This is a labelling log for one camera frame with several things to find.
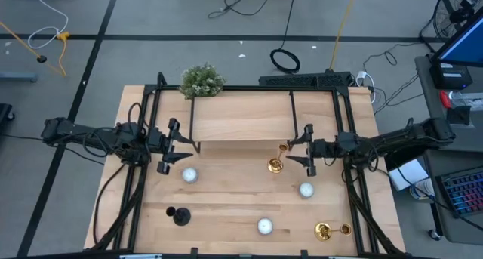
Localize small round patterned candle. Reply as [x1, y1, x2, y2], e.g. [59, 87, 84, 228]
[181, 166, 199, 184]
[298, 181, 315, 199]
[257, 217, 274, 236]

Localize grey desk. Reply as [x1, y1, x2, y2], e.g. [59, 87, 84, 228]
[414, 54, 483, 245]

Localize backlit keyboard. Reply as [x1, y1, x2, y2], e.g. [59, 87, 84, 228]
[436, 165, 483, 217]

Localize white box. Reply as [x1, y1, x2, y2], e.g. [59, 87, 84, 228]
[388, 159, 429, 193]

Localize tall gold candlestick holder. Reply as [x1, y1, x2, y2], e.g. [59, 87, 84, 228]
[313, 221, 353, 242]
[266, 142, 290, 174]

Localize white power adapter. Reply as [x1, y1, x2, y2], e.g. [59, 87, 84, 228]
[355, 70, 377, 104]

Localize long yellow cable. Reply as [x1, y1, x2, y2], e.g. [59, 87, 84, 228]
[328, 0, 359, 72]

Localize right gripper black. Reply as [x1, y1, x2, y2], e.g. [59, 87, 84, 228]
[287, 123, 337, 177]

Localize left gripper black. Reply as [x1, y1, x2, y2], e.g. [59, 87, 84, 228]
[146, 117, 197, 176]

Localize black aluminium rig frame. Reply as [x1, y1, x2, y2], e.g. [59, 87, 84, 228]
[82, 72, 408, 259]

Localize computer monitor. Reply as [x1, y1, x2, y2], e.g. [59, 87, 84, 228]
[432, 8, 483, 68]

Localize yellow cable with plug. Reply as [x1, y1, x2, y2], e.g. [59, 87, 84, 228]
[0, 20, 72, 78]

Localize short black candlestick holder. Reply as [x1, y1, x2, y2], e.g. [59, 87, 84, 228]
[165, 205, 192, 227]

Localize white cable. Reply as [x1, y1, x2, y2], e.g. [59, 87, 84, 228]
[27, 0, 69, 51]

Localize looped thin black cable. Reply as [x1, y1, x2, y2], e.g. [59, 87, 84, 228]
[207, 0, 276, 20]

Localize red tool handle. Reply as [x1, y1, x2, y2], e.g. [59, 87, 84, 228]
[439, 90, 453, 109]

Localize black standing fan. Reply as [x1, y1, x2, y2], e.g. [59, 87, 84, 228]
[419, 0, 483, 45]

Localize green potted plant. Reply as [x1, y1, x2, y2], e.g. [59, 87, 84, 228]
[178, 62, 226, 100]

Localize wooden shelf with black legs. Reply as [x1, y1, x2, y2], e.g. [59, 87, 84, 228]
[188, 89, 301, 154]

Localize small black printer box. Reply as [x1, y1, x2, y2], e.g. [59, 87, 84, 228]
[429, 60, 473, 91]

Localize coiled black cable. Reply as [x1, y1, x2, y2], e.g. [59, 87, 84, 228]
[269, 0, 301, 75]

